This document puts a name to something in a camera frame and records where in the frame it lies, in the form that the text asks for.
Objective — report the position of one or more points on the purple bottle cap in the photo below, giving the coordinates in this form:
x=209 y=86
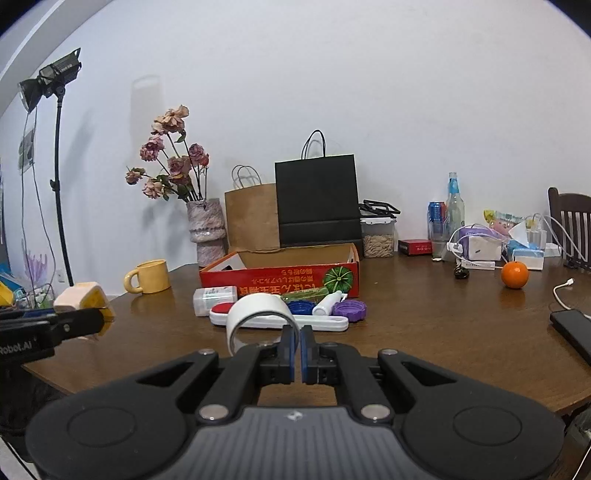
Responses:
x=354 y=310

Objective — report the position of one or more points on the clear food container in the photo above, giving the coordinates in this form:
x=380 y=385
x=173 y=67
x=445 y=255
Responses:
x=378 y=221

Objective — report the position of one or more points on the clear glass bottle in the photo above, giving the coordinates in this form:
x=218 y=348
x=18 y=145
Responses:
x=455 y=208

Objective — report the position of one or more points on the white tape roll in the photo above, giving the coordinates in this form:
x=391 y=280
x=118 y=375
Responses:
x=253 y=306

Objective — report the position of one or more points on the white plastic bottle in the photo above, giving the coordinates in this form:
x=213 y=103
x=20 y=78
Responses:
x=204 y=299

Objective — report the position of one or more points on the black smartphone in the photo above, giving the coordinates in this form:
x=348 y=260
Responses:
x=576 y=329

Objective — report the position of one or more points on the pink dried flowers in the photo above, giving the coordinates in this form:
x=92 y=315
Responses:
x=181 y=169

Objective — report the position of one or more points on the small white spray bottle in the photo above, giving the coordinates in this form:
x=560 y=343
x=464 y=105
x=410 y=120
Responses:
x=325 y=306

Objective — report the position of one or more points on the blue drink can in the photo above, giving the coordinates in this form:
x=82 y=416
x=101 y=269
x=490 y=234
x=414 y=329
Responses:
x=437 y=221

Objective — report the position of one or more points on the red cardboard box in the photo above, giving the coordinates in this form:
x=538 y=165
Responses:
x=335 y=267

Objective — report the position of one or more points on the black paper bag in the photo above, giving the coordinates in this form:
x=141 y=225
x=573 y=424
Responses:
x=317 y=199

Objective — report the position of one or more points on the yellow ceramic mug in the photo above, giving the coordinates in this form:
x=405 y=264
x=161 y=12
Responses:
x=149 y=277

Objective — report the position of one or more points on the tissue box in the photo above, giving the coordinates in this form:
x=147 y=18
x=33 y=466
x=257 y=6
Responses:
x=527 y=245

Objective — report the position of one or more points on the brown paper bag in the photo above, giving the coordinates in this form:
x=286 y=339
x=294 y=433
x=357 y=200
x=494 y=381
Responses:
x=251 y=212

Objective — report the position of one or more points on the colourful snack packet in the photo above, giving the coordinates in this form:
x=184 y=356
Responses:
x=501 y=222

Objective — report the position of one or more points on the small red box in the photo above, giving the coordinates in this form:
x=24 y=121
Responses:
x=415 y=247

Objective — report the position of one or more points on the purple white pouch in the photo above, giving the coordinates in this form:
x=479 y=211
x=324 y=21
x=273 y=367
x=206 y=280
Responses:
x=478 y=243

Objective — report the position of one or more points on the orange fruit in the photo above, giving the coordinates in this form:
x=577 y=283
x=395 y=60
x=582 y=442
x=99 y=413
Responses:
x=515 y=275

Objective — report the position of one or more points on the purple textured vase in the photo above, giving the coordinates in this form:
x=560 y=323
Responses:
x=207 y=230

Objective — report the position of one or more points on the blue bottle cap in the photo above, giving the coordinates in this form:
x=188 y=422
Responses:
x=301 y=307

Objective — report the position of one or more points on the cream yellow block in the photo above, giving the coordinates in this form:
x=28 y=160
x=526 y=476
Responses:
x=84 y=295

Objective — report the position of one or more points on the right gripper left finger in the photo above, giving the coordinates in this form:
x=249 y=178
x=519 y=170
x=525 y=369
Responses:
x=277 y=361

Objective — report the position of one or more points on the dark wooden chair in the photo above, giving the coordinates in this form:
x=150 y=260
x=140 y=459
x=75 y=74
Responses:
x=570 y=219

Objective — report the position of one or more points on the small black round object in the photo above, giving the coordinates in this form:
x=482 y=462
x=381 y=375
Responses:
x=461 y=273

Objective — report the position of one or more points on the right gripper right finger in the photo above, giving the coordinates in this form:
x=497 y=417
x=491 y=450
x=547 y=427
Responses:
x=319 y=364

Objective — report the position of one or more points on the green plastic bottle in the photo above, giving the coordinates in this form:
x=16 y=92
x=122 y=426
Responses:
x=313 y=295

